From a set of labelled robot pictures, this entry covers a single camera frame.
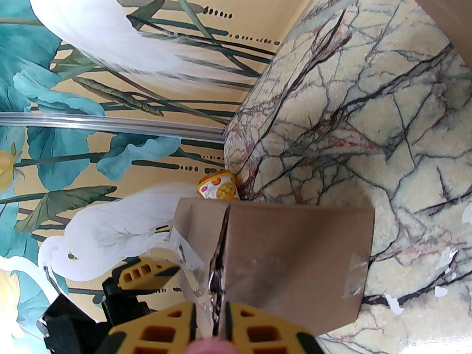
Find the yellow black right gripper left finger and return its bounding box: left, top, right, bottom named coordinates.
left=100, top=303, right=198, bottom=354

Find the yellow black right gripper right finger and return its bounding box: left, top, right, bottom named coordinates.
left=226, top=303, right=325, bottom=354

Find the brown cardboard express box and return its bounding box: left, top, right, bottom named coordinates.
left=170, top=198, right=376, bottom=336
left=391, top=0, right=472, bottom=62

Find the yellow white yogurt cup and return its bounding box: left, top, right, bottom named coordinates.
left=197, top=170, right=240, bottom=201

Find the aluminium frame post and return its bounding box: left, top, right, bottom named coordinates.
left=0, top=112, right=225, bottom=143

